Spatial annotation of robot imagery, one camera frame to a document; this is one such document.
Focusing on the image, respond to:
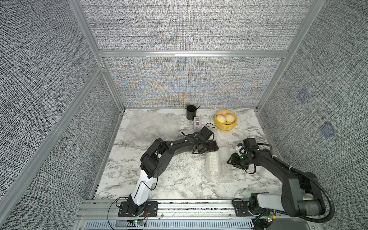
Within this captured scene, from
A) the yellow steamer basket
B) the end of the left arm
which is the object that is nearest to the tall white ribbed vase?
the end of the left arm

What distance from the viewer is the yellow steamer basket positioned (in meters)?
1.06

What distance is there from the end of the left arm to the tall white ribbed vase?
0.12 feet

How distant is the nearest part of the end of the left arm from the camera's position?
2.31 feet

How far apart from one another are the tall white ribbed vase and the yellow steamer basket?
26 cm

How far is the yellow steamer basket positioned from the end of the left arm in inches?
9.2

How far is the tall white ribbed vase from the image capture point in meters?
0.81
